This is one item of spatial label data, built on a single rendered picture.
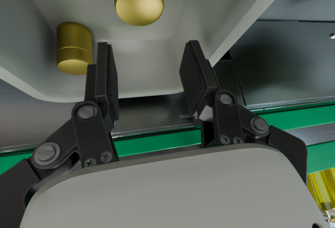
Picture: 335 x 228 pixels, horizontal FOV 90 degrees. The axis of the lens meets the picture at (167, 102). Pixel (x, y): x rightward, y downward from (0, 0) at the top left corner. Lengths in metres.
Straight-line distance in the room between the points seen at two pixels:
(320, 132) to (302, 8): 0.18
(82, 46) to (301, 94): 0.27
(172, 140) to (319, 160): 0.20
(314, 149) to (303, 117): 0.04
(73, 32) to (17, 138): 0.16
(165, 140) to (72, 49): 0.18
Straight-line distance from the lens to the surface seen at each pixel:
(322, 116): 0.32
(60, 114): 0.28
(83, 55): 0.19
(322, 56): 0.34
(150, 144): 0.28
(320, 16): 0.38
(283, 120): 0.27
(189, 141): 0.29
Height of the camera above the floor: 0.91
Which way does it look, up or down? 15 degrees down
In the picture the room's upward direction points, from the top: 171 degrees clockwise
